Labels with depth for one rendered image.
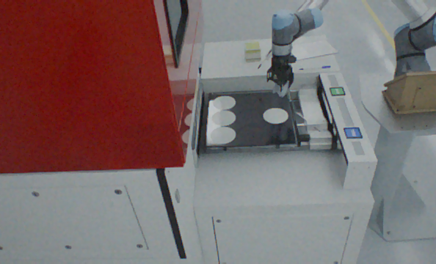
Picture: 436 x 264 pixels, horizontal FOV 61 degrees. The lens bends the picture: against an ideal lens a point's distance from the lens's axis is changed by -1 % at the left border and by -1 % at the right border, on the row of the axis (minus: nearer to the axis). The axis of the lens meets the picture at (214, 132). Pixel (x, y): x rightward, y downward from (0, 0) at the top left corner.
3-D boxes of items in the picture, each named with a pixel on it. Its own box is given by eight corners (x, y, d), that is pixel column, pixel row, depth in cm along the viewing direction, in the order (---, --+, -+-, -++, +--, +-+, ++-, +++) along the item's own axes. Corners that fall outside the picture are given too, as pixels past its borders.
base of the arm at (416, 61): (421, 80, 169) (419, 59, 169) (440, 73, 154) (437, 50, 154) (387, 83, 169) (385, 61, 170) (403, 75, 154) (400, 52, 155)
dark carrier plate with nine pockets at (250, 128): (205, 147, 144) (205, 146, 144) (210, 95, 170) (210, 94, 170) (296, 144, 141) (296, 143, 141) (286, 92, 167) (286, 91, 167)
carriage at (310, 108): (310, 150, 144) (310, 144, 142) (297, 95, 172) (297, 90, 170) (330, 149, 143) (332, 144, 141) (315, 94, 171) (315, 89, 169)
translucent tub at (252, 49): (245, 62, 176) (245, 49, 171) (244, 54, 182) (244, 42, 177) (261, 61, 176) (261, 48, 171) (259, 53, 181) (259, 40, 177)
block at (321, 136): (310, 143, 143) (310, 137, 141) (308, 137, 145) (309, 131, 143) (331, 142, 142) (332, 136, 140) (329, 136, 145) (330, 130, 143)
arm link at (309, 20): (305, 14, 144) (280, 21, 141) (320, 2, 133) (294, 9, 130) (312, 33, 144) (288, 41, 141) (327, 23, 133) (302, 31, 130)
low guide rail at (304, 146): (204, 154, 152) (203, 148, 150) (204, 150, 154) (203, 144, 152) (329, 149, 148) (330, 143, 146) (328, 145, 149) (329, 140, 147)
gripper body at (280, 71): (266, 83, 145) (266, 56, 138) (275, 72, 151) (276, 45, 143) (284, 88, 142) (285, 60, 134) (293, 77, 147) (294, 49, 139)
